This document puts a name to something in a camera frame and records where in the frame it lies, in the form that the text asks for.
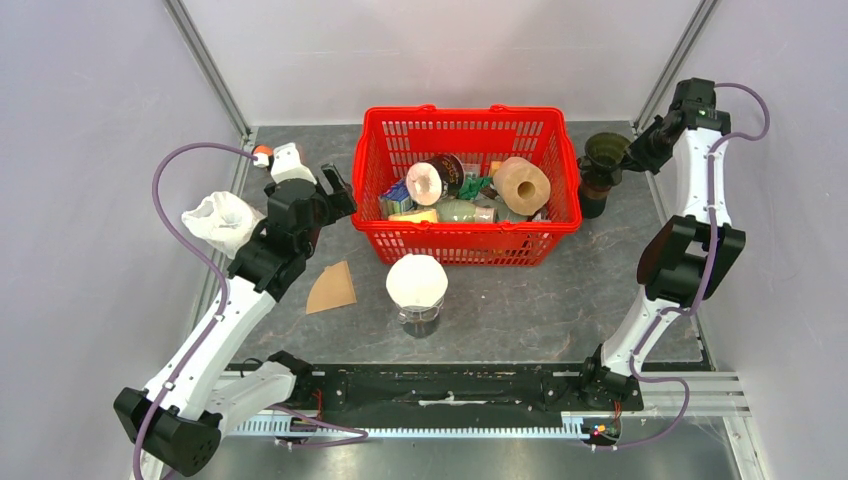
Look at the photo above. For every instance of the orange cylinder with blue cap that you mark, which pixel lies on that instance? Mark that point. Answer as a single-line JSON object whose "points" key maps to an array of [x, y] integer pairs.
{"points": [[262, 156]]}

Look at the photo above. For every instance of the brown paper coffee filter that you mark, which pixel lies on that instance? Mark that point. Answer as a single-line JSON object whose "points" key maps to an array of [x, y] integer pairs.
{"points": [[333, 289]]}

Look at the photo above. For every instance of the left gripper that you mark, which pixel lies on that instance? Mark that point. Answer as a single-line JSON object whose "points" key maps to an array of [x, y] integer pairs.
{"points": [[338, 204]]}

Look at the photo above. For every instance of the dark green glass dripper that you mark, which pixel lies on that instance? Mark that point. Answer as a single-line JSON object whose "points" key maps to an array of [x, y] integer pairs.
{"points": [[600, 165]]}

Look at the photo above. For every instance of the white plastic bag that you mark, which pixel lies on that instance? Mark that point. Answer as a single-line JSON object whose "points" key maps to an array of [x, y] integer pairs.
{"points": [[224, 221]]}

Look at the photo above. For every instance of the clear glass dripper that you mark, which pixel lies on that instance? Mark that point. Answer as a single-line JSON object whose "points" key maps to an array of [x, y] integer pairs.
{"points": [[419, 314]]}

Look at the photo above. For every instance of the white paper coffee filter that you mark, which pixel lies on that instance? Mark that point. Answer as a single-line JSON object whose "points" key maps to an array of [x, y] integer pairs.
{"points": [[416, 280]]}

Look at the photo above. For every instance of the green lotion bottle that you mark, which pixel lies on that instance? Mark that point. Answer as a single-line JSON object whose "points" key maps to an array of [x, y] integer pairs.
{"points": [[463, 211]]}

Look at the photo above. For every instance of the blue packaged sponge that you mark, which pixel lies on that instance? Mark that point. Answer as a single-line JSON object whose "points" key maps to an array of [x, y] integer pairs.
{"points": [[396, 200]]}

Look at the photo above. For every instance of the green crumpled wrapper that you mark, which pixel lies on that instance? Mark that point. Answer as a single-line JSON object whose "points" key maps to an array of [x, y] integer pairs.
{"points": [[472, 186]]}

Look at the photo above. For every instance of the white cable duct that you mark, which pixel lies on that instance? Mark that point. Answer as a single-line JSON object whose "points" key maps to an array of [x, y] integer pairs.
{"points": [[276, 424]]}

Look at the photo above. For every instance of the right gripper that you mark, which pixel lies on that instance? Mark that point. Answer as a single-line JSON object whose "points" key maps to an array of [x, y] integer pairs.
{"points": [[637, 156]]}

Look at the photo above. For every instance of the yellow sponge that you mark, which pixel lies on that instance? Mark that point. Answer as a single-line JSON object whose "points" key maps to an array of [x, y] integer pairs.
{"points": [[428, 215]]}

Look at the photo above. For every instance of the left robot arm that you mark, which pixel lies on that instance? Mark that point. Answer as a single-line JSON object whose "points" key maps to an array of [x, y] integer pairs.
{"points": [[181, 415]]}

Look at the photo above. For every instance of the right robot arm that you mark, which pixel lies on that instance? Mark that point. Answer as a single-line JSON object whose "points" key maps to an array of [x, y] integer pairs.
{"points": [[688, 258]]}

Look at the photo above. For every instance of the black mounting rail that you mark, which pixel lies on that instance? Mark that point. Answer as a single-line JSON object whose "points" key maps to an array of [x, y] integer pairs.
{"points": [[457, 395]]}

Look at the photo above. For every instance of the brown toilet paper roll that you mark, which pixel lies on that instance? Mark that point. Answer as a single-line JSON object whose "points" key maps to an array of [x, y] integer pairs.
{"points": [[523, 186]]}

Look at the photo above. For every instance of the red plastic shopping basket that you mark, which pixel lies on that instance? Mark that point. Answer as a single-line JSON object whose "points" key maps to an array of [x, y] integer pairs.
{"points": [[395, 137]]}

